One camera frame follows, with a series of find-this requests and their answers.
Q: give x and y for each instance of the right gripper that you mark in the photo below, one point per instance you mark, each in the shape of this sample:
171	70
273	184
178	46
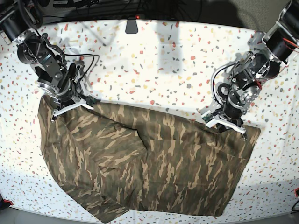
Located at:
69	97

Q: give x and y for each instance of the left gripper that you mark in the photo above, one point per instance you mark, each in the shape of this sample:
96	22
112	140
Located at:
226	117

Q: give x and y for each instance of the camouflage T-shirt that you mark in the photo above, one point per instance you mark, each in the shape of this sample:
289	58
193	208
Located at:
117	158

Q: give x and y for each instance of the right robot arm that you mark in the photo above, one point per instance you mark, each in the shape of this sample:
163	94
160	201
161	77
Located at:
60	81

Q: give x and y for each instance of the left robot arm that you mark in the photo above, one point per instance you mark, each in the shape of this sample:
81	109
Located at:
236	85

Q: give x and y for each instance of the red corner clamp right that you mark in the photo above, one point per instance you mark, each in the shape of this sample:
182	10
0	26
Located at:
297	192

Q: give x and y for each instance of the red corner clamp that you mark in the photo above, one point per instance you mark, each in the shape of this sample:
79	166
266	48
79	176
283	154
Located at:
297	192
6	203

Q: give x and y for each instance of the red corner clamp left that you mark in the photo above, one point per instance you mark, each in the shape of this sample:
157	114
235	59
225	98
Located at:
6	203

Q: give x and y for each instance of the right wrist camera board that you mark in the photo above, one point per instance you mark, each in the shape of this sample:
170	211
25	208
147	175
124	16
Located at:
90	101

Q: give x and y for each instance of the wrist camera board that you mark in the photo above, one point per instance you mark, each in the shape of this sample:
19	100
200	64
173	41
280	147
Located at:
207	116
90	101

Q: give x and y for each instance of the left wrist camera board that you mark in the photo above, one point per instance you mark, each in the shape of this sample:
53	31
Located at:
207	116

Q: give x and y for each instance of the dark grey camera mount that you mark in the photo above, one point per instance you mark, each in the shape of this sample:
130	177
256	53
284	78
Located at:
131	27

